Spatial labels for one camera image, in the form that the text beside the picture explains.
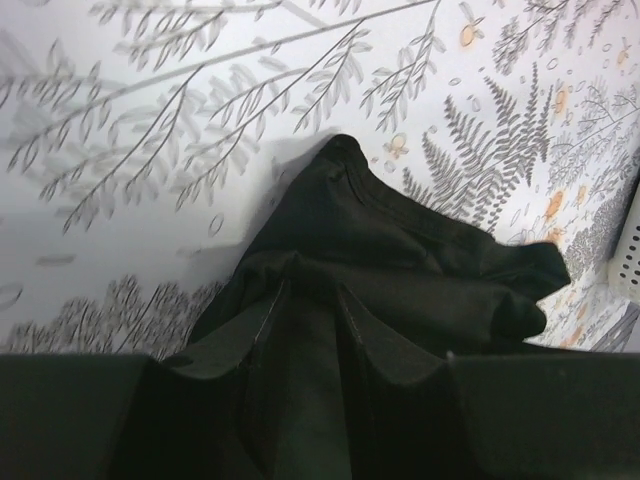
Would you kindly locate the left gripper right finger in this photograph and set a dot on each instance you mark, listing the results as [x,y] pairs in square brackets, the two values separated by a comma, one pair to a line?
[533,413]

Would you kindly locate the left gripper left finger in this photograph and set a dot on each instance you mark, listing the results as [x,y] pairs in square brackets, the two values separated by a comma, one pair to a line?
[209,412]

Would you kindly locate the black t shirt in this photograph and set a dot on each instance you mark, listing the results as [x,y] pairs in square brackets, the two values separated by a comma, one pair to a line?
[446,286]

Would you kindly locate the white perforated laundry basket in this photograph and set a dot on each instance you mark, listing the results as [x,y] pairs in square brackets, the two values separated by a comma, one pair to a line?
[624,266]

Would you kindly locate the floral table cloth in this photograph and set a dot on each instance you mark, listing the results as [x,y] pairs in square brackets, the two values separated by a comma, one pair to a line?
[143,142]

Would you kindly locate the aluminium frame rail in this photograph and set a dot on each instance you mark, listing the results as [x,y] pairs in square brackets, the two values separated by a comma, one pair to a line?
[616,339]

